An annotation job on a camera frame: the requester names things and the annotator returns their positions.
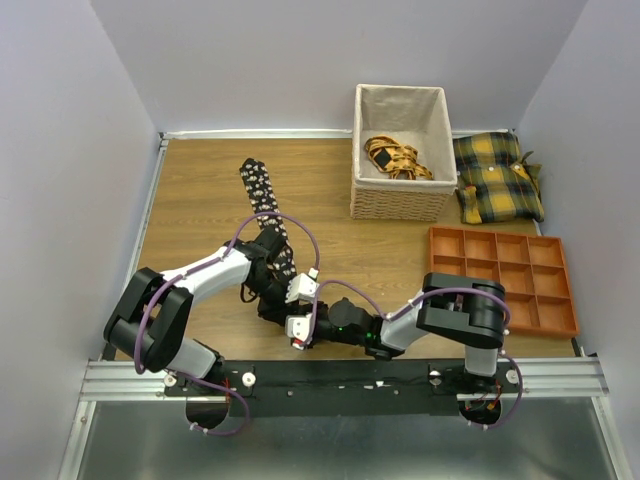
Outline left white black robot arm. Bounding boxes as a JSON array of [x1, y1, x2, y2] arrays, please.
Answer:
[[103, 227, 299, 395]]

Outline orange compartment tray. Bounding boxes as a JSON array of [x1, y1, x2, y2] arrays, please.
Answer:
[[428, 226, 580, 339]]

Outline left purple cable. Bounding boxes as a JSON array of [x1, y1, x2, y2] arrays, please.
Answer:
[[133, 212, 321, 436]]

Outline purple cable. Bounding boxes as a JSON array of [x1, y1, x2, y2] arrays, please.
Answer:
[[133, 212, 321, 436], [304, 279, 524, 431]]

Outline orange patterned tie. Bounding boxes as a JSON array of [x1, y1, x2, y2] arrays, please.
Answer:
[[364, 135, 434, 180]]

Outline black floral tie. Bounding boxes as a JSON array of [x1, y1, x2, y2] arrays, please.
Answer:
[[239, 158, 297, 283]]

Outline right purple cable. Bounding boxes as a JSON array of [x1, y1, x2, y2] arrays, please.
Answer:
[[304, 279, 524, 431]]

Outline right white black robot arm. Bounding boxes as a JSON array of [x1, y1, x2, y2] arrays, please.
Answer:
[[297, 272, 511, 393]]

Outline wicker basket with liner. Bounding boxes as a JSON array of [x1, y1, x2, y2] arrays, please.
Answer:
[[350, 84, 457, 222]]

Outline aluminium frame rail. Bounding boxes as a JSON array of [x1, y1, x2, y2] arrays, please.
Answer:
[[80, 357, 609, 402]]

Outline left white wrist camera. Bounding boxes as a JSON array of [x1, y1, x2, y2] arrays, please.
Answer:
[[285, 268, 319, 304]]

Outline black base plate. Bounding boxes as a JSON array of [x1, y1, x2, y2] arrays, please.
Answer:
[[164, 358, 521, 419]]

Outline yellow plaid shirt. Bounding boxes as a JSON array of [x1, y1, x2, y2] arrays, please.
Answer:
[[453, 131, 545, 225]]

